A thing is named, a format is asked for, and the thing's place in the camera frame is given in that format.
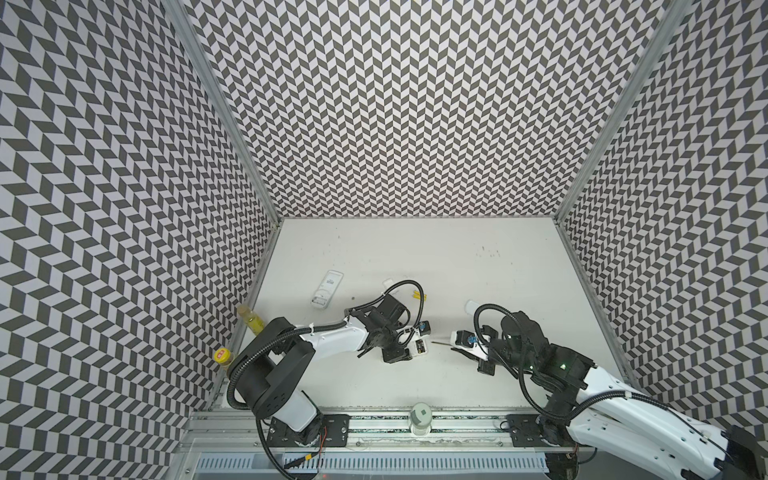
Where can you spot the red jar yellow lid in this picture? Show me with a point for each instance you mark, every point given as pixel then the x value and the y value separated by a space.
pixel 223 357

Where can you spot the yellow-green bottle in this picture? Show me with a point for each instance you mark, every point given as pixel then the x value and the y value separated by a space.
pixel 252 320

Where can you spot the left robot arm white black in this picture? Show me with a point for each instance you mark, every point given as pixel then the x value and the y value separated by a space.
pixel 264 377

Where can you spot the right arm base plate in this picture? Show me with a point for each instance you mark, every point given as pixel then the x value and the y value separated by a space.
pixel 534 430

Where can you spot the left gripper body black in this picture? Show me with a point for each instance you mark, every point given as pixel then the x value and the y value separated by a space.
pixel 391 340

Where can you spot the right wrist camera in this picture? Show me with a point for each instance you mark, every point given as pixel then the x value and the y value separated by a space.
pixel 466 343

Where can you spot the white remote control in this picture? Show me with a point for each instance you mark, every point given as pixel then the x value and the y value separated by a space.
pixel 326 290
pixel 418 347

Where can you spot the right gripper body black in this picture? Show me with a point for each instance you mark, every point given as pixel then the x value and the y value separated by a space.
pixel 483 352

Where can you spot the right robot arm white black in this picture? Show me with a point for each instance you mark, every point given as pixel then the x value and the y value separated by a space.
pixel 582 403

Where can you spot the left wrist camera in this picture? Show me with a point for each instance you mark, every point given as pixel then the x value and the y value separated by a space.
pixel 418 331

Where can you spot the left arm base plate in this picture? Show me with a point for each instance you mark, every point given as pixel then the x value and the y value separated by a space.
pixel 327 429

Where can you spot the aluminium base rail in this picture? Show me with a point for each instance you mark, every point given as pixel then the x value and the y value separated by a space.
pixel 388 429

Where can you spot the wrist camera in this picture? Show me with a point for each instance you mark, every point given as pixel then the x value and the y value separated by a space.
pixel 466 343
pixel 418 331

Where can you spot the white green cylinder on rail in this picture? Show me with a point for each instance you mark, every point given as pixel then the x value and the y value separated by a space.
pixel 420 419

